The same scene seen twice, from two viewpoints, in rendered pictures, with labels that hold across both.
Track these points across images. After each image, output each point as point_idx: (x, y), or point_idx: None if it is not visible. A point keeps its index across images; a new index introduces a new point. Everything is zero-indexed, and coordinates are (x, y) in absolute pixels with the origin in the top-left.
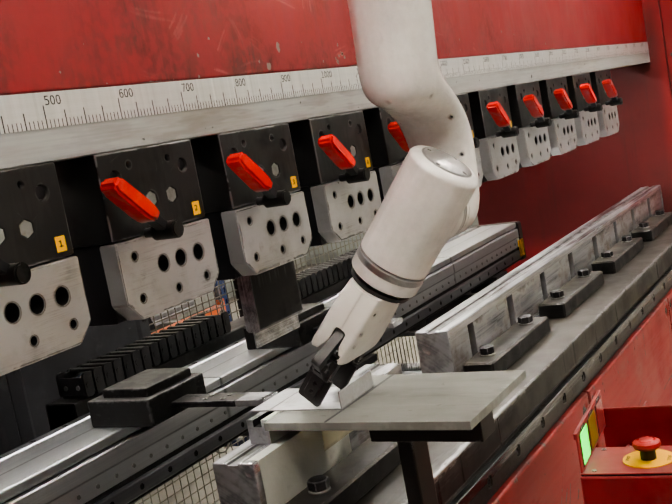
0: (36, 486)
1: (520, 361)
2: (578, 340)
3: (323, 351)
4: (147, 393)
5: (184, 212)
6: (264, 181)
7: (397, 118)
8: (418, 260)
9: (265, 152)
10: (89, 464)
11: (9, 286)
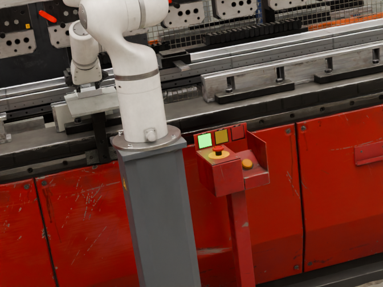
0: (26, 94)
1: (247, 99)
2: (290, 98)
3: (67, 78)
4: (68, 74)
5: (21, 27)
6: (51, 20)
7: None
8: (78, 58)
9: (69, 6)
10: (48, 91)
11: None
